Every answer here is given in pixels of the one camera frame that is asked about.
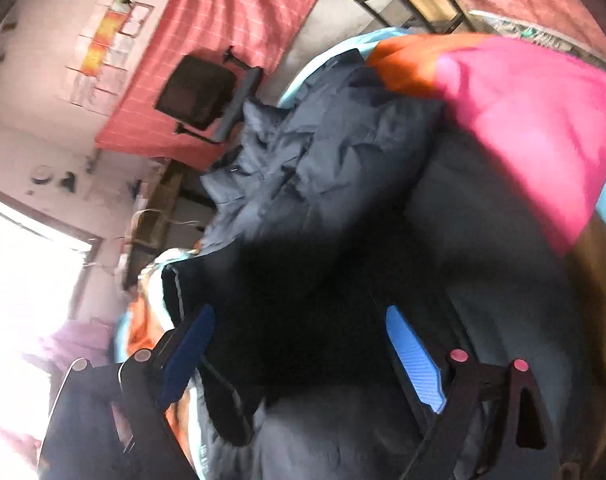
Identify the group of wall certificates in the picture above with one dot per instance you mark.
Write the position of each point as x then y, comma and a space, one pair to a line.
108, 45

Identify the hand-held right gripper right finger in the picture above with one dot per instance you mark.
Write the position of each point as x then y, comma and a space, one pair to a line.
413, 355

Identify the black wall ornament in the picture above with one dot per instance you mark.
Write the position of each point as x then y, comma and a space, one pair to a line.
68, 180

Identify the window with brown frame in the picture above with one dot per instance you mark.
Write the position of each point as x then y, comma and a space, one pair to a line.
23, 280

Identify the red checkered wall cloth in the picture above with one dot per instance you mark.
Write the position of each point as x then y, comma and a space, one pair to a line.
223, 20

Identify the pink curtain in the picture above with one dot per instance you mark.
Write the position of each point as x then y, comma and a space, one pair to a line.
78, 340

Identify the dark navy padded jacket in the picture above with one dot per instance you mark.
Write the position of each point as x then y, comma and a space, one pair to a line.
308, 170

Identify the round wall clock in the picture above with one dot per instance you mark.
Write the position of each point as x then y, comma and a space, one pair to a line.
42, 174

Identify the colourful patchwork blanket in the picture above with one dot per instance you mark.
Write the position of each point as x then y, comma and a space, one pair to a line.
533, 125

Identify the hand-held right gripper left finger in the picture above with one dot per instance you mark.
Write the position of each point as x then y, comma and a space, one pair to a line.
188, 355

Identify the wooden desk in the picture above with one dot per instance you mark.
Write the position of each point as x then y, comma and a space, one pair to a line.
155, 200

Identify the black office chair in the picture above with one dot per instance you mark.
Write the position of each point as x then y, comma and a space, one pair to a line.
193, 90

